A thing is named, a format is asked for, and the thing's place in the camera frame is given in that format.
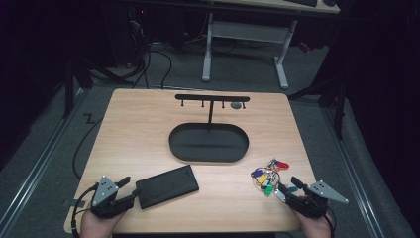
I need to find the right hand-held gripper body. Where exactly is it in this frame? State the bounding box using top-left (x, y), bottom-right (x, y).
top-left (282, 179), bottom-right (350, 220)

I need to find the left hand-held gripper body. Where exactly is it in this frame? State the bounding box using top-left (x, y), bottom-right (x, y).
top-left (90, 175), bottom-right (135, 220)

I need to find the key bunch with coloured tags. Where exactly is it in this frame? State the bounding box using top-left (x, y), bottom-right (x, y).
top-left (250, 158), bottom-right (301, 198)

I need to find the black wallet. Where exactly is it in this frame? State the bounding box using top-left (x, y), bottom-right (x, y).
top-left (135, 164), bottom-right (200, 210)

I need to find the black key rack with tray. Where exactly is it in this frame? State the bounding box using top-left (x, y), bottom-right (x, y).
top-left (168, 93), bottom-right (251, 164)

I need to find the person's right hand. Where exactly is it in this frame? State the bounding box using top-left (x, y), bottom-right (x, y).
top-left (291, 207), bottom-right (335, 238)

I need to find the person's left hand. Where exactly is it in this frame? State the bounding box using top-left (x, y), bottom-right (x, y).
top-left (79, 209), bottom-right (127, 238)

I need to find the black tape strip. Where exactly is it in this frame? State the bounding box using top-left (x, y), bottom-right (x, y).
top-left (61, 198), bottom-right (87, 209)

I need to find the black metal stand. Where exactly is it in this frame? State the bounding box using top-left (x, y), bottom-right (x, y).
top-left (61, 54), bottom-right (134, 119)
top-left (287, 74), bottom-right (349, 140)

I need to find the dark computer tower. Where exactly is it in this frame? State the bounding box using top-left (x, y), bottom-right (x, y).
top-left (110, 3), bottom-right (154, 68)

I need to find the black keyboard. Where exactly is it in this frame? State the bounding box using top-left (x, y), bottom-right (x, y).
top-left (285, 0), bottom-right (319, 8)

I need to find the right hand-held gripper cable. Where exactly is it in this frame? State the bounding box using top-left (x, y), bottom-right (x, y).
top-left (322, 206), bottom-right (339, 238)

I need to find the hand-held gripper cable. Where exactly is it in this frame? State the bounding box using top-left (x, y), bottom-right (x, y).
top-left (322, 206), bottom-right (339, 238)
top-left (70, 182), bottom-right (100, 238)

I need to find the left hand-held gripper cable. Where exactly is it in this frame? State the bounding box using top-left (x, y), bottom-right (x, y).
top-left (70, 182), bottom-right (100, 238)

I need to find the metal floor rail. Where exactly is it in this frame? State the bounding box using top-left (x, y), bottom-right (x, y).
top-left (0, 88), bottom-right (87, 230)
top-left (320, 108), bottom-right (386, 238)

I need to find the thin black floor cable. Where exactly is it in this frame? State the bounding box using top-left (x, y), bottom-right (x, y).
top-left (72, 116), bottom-right (104, 181)

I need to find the black cable bundle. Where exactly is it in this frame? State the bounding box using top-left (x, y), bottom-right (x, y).
top-left (127, 39), bottom-right (173, 90)

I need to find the grey metal frame desk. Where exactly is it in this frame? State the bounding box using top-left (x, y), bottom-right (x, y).
top-left (201, 0), bottom-right (341, 90)

